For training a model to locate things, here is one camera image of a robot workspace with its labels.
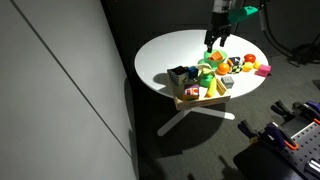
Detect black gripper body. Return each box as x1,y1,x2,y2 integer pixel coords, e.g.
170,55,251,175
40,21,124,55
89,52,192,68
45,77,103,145
208,11,233,37

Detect orange toy block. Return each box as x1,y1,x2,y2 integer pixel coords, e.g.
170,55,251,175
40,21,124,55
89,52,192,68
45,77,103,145
209,50,224,62

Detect checkered plush block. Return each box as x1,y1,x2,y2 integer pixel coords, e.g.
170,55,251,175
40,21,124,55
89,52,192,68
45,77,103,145
227,56,246,75

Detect green toy block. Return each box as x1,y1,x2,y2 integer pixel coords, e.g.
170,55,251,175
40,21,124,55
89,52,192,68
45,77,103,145
199,68,216,89

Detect black white plush block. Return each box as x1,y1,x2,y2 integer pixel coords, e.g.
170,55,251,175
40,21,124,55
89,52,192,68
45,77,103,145
166,65,190,87

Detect pink block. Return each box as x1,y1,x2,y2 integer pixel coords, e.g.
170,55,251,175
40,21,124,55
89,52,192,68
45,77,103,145
255,64,272,78

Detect wooden box tray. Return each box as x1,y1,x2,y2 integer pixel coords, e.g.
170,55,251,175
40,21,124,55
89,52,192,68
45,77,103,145
163,64,232,112

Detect green plastic bowl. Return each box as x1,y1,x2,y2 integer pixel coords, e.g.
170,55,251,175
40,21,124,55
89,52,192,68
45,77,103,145
203,49,228,69

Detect orange ball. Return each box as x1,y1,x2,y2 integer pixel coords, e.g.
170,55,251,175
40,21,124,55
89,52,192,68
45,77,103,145
216,62,231,76

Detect red toy tomato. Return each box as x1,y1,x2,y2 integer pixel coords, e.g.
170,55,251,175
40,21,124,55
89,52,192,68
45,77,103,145
243,53,257,64

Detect yellow orange toy fruit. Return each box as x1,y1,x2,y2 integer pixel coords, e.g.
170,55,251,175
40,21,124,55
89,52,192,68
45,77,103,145
241,61,254,73

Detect blue cube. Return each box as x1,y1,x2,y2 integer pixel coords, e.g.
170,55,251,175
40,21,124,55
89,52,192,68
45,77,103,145
187,65,200,80

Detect grey cube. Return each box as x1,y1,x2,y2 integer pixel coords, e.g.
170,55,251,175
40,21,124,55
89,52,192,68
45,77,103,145
221,75,235,90

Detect yellow toy banana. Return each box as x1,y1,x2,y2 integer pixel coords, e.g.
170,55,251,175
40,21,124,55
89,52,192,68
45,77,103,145
204,76,218,99

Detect white table base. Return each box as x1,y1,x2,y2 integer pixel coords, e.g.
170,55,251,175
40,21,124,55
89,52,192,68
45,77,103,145
156,106,236,138

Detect black bag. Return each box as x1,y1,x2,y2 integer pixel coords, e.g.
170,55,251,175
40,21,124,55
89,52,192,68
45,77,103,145
288,43,320,68

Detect grey pegboard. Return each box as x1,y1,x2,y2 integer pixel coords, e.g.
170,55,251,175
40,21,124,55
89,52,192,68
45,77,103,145
273,121,320,178

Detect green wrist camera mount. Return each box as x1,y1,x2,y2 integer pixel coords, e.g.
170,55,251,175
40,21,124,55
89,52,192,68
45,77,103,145
228,5,260,24

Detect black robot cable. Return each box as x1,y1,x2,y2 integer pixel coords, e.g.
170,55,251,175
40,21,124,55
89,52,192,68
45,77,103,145
259,0,320,68

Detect purple spring clamp black handles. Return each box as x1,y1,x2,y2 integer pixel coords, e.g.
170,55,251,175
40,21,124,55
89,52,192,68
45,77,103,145
270,99,320,127
237,119,299,152

